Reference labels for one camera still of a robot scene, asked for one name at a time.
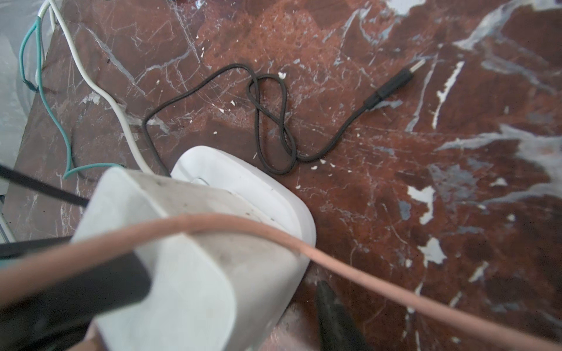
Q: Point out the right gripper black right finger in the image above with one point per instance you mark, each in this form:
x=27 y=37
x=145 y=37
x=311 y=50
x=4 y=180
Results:
x=337 y=329

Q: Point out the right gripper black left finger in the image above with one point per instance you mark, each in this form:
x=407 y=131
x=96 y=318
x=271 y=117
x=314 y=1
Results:
x=58 y=317

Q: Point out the white usb charger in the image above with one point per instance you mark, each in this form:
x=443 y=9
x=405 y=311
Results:
x=184 y=309

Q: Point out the white power cord white strip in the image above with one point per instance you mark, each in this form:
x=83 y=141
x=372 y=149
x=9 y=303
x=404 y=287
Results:
x=128 y=134

